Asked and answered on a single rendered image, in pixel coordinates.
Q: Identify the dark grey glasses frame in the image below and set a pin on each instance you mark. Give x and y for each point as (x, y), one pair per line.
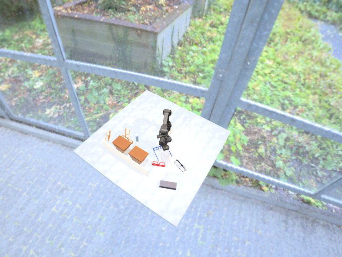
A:
(181, 167)

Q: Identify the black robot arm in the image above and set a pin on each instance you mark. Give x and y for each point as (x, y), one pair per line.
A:
(165, 128)

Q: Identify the red glasses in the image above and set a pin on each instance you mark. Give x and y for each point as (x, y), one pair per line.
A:
(156, 164)

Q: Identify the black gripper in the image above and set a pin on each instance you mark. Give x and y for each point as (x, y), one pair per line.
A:
(166, 147)

